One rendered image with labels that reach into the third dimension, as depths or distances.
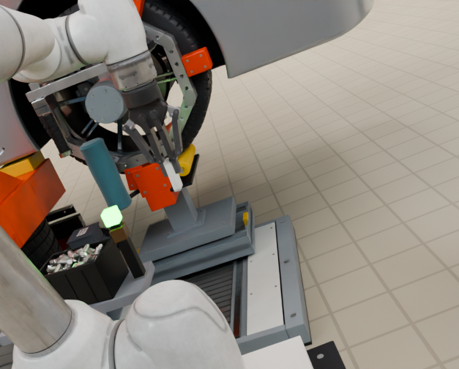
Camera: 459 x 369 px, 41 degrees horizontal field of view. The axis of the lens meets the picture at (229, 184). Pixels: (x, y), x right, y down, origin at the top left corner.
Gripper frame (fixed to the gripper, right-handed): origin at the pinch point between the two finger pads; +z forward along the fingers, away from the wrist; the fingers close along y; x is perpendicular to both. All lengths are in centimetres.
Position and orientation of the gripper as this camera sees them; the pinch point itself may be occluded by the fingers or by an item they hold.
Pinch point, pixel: (173, 174)
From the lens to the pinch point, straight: 130.9
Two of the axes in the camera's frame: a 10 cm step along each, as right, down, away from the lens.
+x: 0.8, -3.8, 9.2
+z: 3.2, 8.9, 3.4
